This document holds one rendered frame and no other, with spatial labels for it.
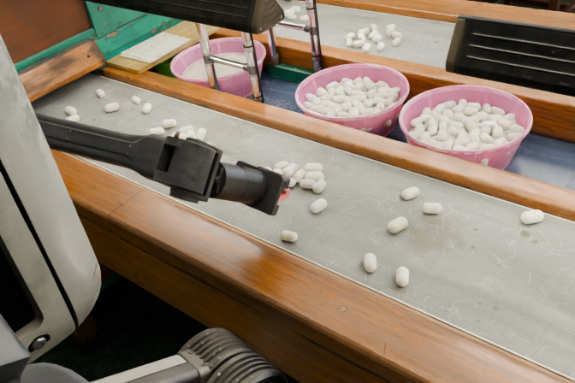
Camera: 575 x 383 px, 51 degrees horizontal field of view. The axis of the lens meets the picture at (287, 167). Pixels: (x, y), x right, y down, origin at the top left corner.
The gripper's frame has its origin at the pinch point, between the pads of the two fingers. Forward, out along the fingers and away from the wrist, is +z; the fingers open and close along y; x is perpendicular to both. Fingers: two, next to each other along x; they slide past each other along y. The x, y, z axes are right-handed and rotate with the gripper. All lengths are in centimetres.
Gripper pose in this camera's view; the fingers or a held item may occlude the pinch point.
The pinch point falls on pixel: (285, 192)
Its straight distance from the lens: 106.3
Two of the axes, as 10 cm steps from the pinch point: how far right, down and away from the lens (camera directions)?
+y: -7.7, -2.8, 5.8
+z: 5.6, 1.4, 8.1
